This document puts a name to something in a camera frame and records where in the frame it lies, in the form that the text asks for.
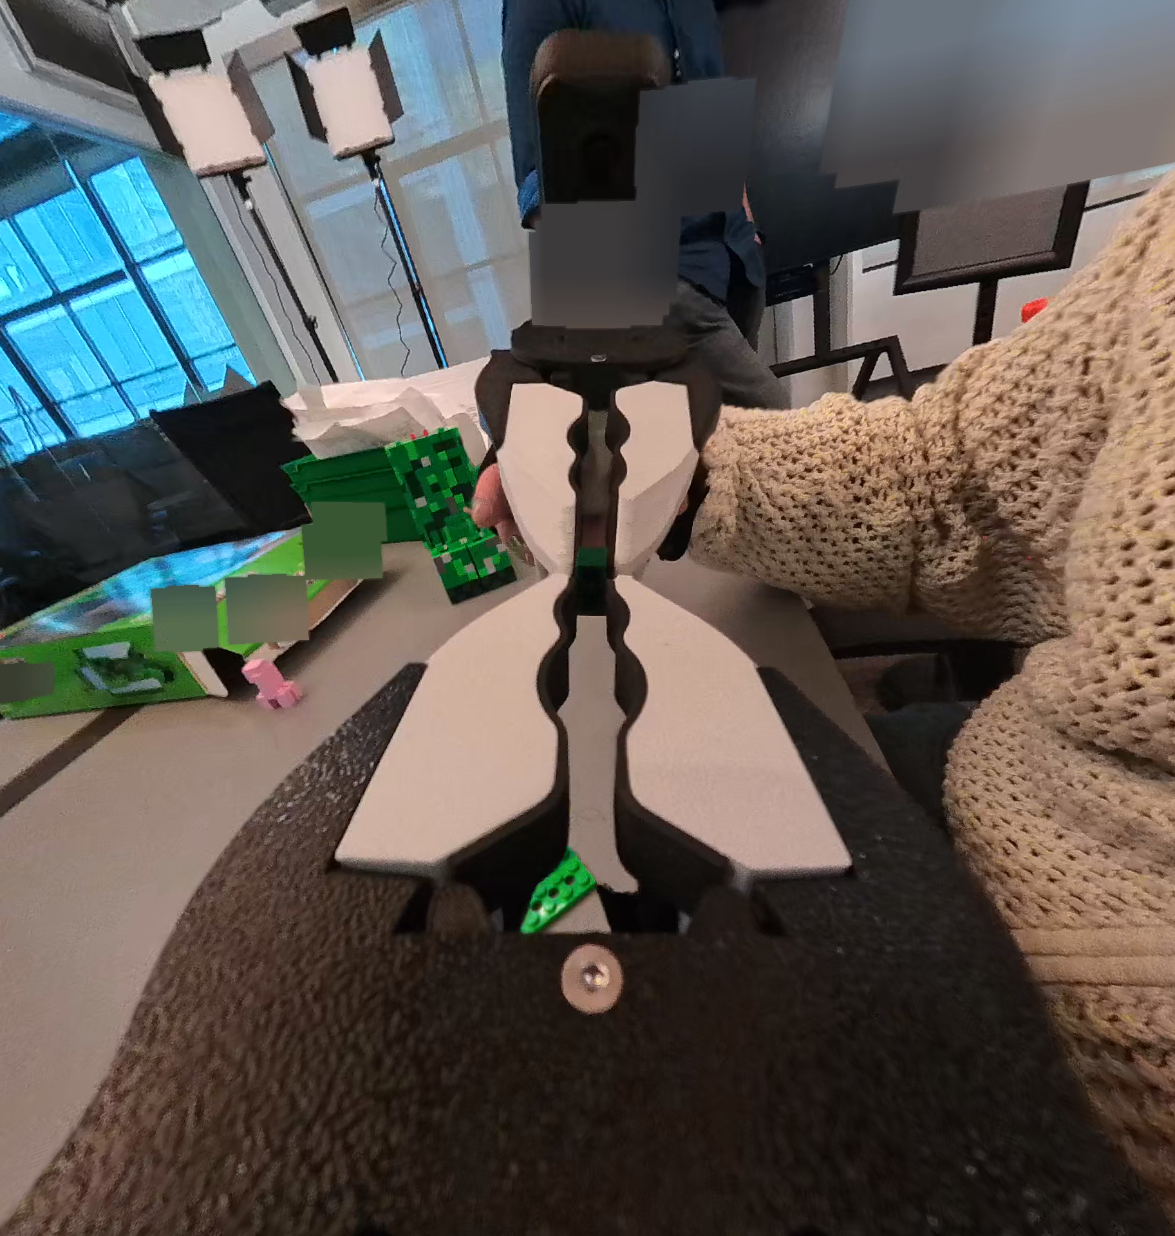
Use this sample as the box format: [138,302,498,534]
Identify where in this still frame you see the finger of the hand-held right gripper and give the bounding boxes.
[607,381,700,572]
[496,383,590,572]

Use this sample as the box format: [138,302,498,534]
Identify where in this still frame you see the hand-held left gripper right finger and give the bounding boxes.
[607,578,855,937]

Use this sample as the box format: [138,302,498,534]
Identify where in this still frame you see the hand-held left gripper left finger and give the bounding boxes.
[334,575,579,932]

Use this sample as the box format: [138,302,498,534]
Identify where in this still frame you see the long green lego plate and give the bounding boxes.
[518,847,598,937]

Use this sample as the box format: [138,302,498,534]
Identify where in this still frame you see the person's right forearm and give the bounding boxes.
[685,159,1175,648]

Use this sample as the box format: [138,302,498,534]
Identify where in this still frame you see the green lego creeper figure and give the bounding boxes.
[385,426,520,606]

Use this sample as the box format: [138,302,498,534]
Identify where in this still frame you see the pink lego pig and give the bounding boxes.
[240,655,305,715]

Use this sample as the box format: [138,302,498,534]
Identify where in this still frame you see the green lego box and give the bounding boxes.
[0,526,387,721]

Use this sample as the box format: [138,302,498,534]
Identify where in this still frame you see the person's right hand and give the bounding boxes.
[471,462,525,546]

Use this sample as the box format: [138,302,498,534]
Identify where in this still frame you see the white paper bags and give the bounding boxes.
[281,361,483,461]

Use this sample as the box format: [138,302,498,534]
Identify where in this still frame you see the green plastic bins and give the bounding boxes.
[281,443,425,542]

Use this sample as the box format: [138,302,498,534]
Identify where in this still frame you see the black television stand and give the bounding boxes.
[768,252,918,401]

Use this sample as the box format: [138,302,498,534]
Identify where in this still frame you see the studio light on stand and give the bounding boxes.
[128,29,342,382]
[285,8,449,370]

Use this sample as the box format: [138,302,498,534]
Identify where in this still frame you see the cream knitted sweater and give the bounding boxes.
[939,579,1175,1199]

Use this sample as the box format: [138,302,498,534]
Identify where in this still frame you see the black framed monitor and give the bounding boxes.
[891,178,1092,295]

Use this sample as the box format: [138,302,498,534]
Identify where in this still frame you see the large paned window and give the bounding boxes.
[0,154,260,446]

